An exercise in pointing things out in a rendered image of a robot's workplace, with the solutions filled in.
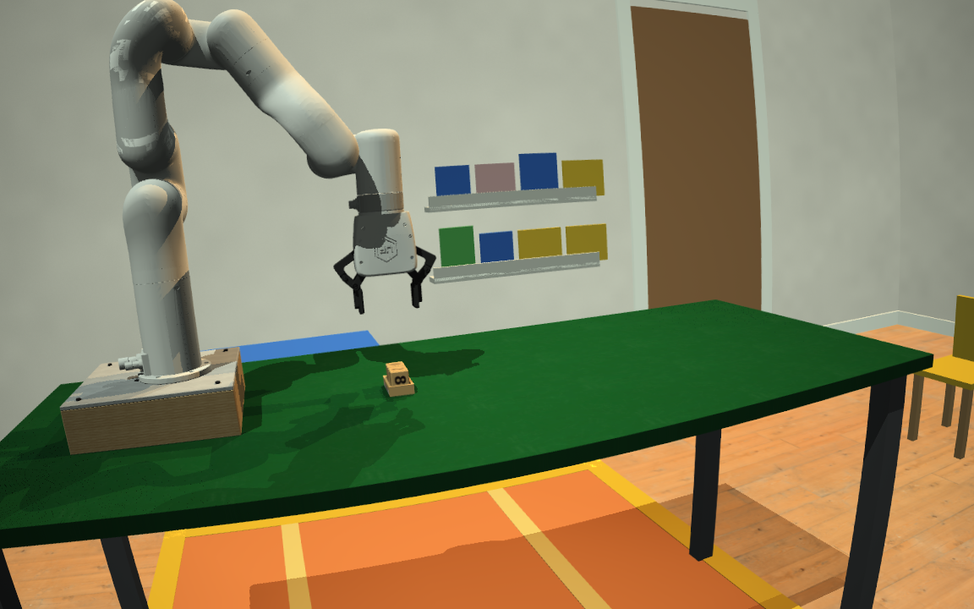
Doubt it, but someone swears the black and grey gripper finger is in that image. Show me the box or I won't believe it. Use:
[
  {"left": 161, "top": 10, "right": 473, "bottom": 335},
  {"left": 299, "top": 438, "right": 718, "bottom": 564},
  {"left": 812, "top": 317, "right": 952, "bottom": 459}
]
[
  {"left": 408, "top": 246, "right": 436, "bottom": 308},
  {"left": 333, "top": 251, "right": 366, "bottom": 315}
]

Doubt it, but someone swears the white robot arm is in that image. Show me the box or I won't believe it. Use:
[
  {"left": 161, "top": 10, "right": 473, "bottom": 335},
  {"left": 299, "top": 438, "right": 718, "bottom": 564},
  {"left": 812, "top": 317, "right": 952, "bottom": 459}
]
[{"left": 109, "top": 0, "right": 404, "bottom": 385}]

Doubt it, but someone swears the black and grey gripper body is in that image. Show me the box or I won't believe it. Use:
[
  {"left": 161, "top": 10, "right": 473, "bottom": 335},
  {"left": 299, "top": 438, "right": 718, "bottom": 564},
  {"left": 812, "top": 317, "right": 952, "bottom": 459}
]
[{"left": 353, "top": 209, "right": 418, "bottom": 277}]

